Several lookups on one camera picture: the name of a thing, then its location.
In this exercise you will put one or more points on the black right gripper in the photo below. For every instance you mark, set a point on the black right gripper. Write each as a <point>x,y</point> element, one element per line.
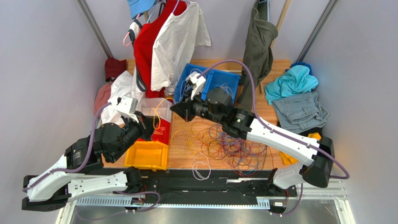
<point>185,108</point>

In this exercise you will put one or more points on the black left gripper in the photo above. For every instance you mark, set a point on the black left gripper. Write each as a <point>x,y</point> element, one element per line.
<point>146,124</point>

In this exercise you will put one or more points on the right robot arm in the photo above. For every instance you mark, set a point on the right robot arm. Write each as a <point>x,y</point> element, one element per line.
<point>314,156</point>

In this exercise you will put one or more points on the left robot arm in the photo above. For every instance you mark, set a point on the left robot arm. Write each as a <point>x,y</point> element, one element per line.
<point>66,180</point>

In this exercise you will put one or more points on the red storage bin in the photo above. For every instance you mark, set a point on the red storage bin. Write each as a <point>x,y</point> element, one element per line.
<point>160,132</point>

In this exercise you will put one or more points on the white storage bin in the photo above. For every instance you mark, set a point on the white storage bin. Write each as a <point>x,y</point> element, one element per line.
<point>156,107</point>

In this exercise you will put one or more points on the yellow storage bin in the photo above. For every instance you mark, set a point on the yellow storage bin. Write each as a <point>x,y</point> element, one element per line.
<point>148,155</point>

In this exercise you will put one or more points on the blue divided bin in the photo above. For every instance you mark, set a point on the blue divided bin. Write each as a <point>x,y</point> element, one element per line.
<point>227,81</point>

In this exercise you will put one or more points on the white cloth on floor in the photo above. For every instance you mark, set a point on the white cloth on floor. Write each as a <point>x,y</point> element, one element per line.
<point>126,84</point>

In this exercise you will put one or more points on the white t-shirt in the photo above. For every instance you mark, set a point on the white t-shirt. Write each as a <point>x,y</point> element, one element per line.
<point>175,44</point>

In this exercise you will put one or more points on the maroon cloth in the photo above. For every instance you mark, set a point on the maroon cloth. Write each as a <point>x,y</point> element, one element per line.
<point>113,68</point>

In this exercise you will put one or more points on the red t-shirt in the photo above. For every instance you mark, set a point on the red t-shirt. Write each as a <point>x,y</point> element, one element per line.
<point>143,45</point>

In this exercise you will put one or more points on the olive green garment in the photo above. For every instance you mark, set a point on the olive green garment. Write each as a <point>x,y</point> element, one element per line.
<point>261,33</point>

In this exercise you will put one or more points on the blue hat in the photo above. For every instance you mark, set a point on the blue hat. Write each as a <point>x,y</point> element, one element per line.
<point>137,7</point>

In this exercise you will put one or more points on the light blue jeans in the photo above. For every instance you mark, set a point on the light blue jeans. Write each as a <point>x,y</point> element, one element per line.
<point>300,112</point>

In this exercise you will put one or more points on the yellow cloth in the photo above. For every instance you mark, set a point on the yellow cloth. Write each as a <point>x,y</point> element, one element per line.
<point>289,160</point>

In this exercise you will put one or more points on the teal cloth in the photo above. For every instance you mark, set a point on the teal cloth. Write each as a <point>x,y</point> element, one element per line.
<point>295,81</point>

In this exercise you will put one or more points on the dark blue cloth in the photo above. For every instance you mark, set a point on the dark blue cloth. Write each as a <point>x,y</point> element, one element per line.
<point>301,64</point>

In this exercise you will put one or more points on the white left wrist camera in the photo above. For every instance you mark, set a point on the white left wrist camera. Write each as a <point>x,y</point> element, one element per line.
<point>126,106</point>

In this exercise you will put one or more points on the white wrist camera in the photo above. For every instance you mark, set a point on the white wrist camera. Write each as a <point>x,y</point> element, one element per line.
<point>126,106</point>
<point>197,82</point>

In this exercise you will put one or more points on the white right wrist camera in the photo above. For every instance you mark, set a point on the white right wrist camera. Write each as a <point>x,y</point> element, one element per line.
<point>197,82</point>

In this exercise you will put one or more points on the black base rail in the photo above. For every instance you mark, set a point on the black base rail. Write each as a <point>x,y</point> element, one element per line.
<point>224,189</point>

